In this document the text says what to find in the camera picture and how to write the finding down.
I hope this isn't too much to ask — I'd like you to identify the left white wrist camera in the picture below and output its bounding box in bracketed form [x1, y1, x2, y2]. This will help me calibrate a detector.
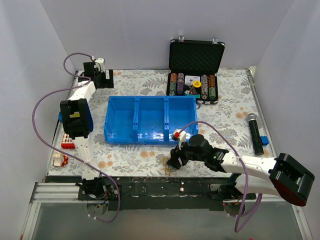
[91, 56, 106, 73]

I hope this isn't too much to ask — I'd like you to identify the black poker chip case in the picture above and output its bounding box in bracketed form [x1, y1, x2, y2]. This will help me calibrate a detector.
[166, 36, 226, 105]

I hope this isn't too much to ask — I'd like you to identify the small red white toy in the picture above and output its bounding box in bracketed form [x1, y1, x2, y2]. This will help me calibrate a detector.
[52, 153, 69, 167]

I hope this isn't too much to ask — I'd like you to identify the small blue toy brick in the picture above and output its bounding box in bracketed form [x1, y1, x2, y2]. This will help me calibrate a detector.
[260, 136, 270, 146]

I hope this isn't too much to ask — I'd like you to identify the yellow wire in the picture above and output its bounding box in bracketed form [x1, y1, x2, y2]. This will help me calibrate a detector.
[161, 156, 180, 176]

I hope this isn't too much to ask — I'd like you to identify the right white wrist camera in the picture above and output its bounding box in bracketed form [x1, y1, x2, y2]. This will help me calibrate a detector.
[172, 129, 187, 150]

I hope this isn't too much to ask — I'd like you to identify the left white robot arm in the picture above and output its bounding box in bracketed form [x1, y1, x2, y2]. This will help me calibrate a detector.
[60, 58, 114, 200]

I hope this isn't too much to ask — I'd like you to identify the aluminium frame rail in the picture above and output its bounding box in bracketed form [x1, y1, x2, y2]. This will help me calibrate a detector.
[29, 182, 83, 203]

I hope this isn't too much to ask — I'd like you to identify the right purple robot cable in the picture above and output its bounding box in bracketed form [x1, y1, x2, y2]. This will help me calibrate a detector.
[178, 121, 263, 233]

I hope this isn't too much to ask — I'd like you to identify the red white toy block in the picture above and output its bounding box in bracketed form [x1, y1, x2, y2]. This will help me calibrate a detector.
[61, 133, 76, 149]

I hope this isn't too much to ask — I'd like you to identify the blue plastic divided bin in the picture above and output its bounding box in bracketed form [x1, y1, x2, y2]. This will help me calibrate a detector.
[104, 96, 199, 145]

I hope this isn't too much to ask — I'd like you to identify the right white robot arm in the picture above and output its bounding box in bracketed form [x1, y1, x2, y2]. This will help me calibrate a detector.
[167, 131, 315, 207]

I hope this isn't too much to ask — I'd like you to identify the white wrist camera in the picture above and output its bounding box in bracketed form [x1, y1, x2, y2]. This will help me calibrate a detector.
[172, 129, 187, 150]
[91, 56, 106, 73]

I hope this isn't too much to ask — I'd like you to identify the black handheld microphone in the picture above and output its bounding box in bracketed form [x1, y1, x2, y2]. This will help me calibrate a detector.
[246, 113, 264, 156]

